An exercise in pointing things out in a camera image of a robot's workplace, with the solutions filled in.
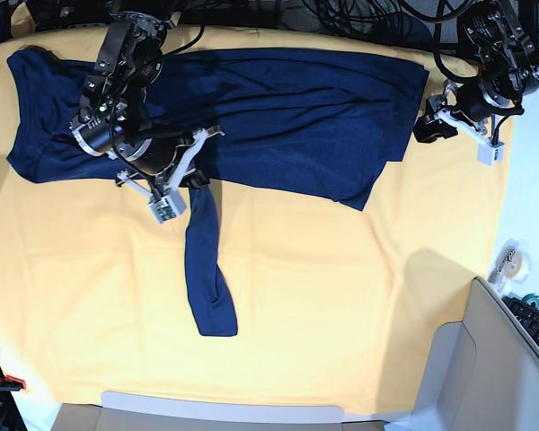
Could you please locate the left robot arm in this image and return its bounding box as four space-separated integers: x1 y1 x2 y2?
413 1 539 151

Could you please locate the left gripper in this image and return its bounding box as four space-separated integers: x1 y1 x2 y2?
413 80 503 145

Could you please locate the yellow table cloth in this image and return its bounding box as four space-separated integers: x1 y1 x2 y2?
0 28 509 416

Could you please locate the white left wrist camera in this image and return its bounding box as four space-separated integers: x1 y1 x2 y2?
477 142 505 166

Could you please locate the clear tape dispenser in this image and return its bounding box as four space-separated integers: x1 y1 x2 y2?
488 239 532 290

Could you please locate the navy blue long-sleeve shirt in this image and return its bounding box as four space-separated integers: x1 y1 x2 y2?
4 47 430 338

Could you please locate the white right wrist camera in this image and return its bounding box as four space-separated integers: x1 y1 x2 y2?
148 191 187 224

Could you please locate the red clamp bottom left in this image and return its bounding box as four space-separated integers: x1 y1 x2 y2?
0 375 26 392

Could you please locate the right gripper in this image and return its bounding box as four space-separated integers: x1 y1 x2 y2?
114 126 225 199

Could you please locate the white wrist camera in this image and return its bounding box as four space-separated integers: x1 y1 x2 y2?
148 191 187 224
477 142 505 166

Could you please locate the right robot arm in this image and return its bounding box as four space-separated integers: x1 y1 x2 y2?
70 1 209 202

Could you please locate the green tape roll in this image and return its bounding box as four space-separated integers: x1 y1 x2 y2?
522 294 539 308

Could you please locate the black keyboard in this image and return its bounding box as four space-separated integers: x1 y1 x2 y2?
503 297 539 347

